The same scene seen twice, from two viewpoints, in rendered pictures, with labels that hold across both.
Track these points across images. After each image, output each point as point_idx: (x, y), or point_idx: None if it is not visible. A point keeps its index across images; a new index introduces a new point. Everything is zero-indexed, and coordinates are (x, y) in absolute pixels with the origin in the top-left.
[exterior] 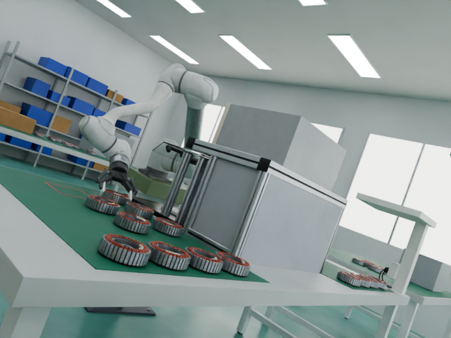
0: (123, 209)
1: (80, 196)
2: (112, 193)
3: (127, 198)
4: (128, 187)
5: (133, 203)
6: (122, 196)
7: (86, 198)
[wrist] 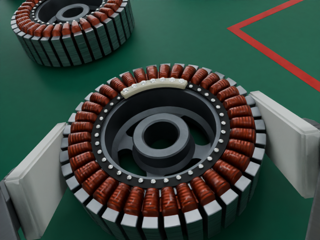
0: (129, 47)
1: (310, 22)
2: (194, 68)
3: (97, 88)
4: (15, 232)
5: (93, 15)
6: (129, 74)
7: (285, 21)
